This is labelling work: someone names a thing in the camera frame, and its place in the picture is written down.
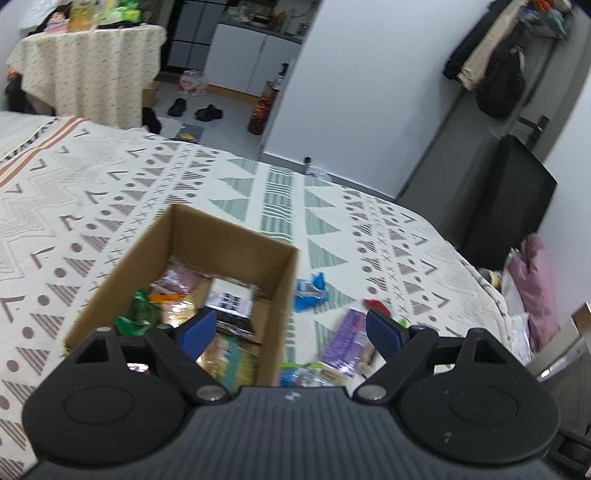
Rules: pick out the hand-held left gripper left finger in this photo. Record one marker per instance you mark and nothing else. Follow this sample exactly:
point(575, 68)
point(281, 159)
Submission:
point(198, 330)

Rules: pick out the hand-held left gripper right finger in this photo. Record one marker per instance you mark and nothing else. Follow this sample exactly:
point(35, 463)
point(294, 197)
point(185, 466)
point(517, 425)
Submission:
point(385, 330)

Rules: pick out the green candy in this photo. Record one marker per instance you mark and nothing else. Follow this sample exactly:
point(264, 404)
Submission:
point(138, 309)
point(404, 321)

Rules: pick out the red snack packet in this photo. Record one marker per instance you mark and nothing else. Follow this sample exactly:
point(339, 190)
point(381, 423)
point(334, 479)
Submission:
point(376, 304)

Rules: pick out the clear brown biscuit packet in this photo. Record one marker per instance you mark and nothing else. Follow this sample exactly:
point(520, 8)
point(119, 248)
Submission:
point(178, 311)

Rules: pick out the long purple snack packet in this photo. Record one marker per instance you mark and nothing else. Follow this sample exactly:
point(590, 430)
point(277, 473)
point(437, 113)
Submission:
point(346, 337)

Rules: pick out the black and white snack packet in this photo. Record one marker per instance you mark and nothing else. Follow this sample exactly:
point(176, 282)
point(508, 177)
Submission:
point(228, 302)

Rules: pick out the yellow cracker packet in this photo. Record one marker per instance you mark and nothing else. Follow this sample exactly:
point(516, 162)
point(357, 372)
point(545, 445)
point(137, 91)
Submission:
point(231, 364)

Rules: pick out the orange candy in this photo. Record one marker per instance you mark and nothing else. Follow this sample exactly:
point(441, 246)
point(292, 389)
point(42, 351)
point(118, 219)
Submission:
point(161, 298)

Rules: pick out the clear purple candy packet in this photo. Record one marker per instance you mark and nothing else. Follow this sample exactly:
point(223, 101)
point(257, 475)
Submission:
point(180, 277)

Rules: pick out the brown cardboard box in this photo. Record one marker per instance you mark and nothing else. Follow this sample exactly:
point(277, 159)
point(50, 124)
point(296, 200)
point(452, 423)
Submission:
point(277, 318)

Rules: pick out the light blue candy packet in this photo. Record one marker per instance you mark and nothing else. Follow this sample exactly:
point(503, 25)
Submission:
point(307, 295)

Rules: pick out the blue candy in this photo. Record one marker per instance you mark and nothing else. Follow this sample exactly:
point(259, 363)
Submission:
point(291, 376)

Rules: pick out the pink cloth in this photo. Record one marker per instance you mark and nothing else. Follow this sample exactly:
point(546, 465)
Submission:
point(538, 286)

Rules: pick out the patterned woven blanket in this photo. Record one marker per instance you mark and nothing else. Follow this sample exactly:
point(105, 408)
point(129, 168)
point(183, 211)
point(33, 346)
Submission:
point(115, 184)

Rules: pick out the white side table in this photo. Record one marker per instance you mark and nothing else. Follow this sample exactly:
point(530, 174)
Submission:
point(563, 346)

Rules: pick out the grey door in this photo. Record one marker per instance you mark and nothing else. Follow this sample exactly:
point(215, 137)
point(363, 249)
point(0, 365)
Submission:
point(461, 152)

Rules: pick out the black bag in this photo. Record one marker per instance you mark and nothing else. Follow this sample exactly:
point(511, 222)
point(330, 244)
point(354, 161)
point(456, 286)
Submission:
point(152, 121)

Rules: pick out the black slipper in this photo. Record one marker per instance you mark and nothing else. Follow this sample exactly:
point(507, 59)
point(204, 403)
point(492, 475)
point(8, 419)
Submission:
point(177, 107)
point(208, 113)

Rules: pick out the dark cola bottle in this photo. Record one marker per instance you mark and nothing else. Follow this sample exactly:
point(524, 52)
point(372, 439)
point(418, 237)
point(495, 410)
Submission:
point(258, 110)

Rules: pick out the small cardboard box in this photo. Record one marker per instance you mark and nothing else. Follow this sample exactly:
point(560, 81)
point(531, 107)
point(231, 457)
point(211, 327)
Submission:
point(150, 94)

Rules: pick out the pack of water bottles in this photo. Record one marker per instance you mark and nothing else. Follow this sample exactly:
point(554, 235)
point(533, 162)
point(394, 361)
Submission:
point(194, 83)

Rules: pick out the black spray bottle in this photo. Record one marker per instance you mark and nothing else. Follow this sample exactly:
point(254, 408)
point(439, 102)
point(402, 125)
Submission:
point(281, 76)

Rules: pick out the black hanging coat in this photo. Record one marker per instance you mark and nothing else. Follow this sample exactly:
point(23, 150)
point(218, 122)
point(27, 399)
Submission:
point(501, 83)

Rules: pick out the white kitchen cabinet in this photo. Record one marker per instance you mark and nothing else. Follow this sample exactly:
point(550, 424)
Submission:
point(244, 60)

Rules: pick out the round table with dotted cloth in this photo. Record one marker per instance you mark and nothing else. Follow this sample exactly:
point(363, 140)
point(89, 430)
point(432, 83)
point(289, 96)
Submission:
point(92, 69)

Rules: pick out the beige hanging garment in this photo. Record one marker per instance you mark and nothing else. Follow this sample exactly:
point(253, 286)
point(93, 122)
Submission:
point(480, 60)

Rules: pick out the dark clothes pile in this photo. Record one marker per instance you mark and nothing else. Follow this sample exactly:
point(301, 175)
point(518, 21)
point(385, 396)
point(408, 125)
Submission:
point(18, 97)

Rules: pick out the black framed glass door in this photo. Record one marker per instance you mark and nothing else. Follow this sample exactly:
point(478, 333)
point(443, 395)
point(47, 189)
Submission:
point(189, 32)

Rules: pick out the green tissue packet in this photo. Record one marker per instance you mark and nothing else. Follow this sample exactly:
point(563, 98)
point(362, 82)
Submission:
point(120, 11)

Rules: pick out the pink cartoon container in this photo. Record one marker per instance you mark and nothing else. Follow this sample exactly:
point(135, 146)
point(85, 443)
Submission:
point(57, 21)

